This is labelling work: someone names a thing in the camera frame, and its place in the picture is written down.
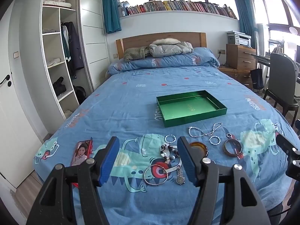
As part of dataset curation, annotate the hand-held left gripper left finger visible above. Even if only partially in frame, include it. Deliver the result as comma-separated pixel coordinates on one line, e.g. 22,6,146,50
26,136,120,225

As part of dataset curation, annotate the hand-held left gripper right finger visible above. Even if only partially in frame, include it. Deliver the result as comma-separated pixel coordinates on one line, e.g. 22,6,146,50
177,136,274,225

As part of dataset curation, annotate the silver wrist watch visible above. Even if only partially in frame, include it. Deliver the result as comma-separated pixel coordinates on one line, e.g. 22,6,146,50
176,165,185,185

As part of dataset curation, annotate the amber bangle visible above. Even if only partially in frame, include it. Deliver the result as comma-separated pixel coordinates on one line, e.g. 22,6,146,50
189,142,209,157

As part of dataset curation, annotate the brown beaded bracelet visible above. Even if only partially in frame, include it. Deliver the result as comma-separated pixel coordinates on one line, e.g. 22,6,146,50
160,144,180,165

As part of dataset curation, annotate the dark brown bangle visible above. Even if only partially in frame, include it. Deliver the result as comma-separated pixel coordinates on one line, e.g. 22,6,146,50
223,139,242,156

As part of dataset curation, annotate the plain silver bangle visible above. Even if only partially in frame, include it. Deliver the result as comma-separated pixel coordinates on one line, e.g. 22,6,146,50
144,164,169,186

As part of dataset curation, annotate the green tray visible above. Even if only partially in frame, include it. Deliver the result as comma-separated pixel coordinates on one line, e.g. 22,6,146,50
156,90,228,128

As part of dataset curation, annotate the phone in red case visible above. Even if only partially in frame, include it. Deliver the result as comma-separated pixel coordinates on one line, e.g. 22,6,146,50
71,137,94,167

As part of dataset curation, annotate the grey chair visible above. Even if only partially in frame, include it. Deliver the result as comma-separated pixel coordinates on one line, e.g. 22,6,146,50
262,52,300,123

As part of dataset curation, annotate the dark tote bag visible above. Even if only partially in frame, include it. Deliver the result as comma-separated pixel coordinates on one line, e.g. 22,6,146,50
250,68,264,90

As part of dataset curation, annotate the dark round bag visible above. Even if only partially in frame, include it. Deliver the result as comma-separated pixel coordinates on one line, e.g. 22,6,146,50
72,85,88,105

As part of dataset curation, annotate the desk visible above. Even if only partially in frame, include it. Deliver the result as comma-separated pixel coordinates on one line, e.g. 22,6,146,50
250,52,300,85

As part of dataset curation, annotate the wooden nightstand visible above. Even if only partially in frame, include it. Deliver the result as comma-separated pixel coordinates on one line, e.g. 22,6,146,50
218,65,254,90

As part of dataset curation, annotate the black bag on shelf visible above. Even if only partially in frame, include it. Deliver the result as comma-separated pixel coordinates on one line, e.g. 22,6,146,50
52,76,67,97

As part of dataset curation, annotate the wooden dresser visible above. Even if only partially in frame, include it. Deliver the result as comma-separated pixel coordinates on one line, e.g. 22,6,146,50
225,44,257,71

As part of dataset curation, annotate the folded blue duvet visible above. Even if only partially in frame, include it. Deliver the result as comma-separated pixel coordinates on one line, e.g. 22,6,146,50
108,47,221,75

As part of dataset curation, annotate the white door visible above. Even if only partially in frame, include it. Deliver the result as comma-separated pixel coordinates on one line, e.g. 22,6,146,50
0,3,45,189

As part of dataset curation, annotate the white printer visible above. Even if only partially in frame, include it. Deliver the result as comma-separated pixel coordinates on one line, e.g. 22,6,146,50
226,31,252,47

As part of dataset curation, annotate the olive fleece jacket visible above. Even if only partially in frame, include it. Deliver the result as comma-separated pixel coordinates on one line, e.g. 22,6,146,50
123,47,150,63

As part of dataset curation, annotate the grey puffer jacket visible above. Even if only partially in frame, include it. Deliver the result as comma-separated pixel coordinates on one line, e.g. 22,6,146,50
149,38,194,58

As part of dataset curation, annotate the hanging dark jacket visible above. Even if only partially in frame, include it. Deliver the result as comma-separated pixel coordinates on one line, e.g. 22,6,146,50
67,22,85,79

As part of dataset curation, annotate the wooden headboard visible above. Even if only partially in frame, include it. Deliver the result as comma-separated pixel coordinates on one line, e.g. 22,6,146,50
116,32,207,60

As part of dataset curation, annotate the teal curtain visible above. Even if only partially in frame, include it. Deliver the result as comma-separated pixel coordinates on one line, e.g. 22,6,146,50
102,0,122,35
233,0,256,48

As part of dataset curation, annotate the hanging green white jacket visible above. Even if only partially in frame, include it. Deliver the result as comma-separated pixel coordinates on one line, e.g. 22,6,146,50
60,25,72,63

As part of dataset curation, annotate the white wardrobe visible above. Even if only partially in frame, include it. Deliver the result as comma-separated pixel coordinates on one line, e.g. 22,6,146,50
40,0,110,121

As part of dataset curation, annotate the row of books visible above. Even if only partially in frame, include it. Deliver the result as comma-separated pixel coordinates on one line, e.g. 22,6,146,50
118,0,238,19

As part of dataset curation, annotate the silver bead necklace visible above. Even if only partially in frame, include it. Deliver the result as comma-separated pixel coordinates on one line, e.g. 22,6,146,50
188,122,223,139

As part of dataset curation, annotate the black door handle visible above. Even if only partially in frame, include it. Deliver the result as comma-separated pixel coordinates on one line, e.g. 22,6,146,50
0,74,13,87

